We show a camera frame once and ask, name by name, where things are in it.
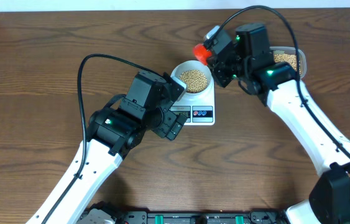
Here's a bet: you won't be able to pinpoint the red measuring scoop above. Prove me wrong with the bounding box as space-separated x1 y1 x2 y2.
193 44 212 65

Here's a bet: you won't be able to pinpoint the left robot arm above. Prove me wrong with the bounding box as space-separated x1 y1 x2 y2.
28 70 187 223

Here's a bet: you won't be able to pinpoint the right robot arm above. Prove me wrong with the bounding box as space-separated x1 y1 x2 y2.
193 23 350 223

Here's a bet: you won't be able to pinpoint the grey bowl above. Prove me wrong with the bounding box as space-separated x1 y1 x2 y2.
171 60 213 95

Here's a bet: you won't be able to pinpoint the soybeans in bowl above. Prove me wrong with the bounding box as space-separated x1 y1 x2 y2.
180 70 208 93

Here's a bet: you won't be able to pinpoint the white kitchen scale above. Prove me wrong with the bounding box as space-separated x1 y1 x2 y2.
170 77 216 126

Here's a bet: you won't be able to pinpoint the clear plastic container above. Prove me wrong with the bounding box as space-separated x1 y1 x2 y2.
270 47 307 78

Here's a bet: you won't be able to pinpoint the soybeans in container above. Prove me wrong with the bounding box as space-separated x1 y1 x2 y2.
274 53 303 75

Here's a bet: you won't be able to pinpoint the left black cable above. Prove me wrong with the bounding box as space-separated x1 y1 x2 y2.
39 54 163 224

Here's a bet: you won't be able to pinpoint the black cable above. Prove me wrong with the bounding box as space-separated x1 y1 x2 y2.
204 5 350 184
39 54 163 224

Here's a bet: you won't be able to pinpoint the right black cable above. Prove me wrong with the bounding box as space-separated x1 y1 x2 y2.
204 5 350 184

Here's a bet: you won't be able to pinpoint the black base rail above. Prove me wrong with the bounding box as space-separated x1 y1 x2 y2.
78 210 288 224

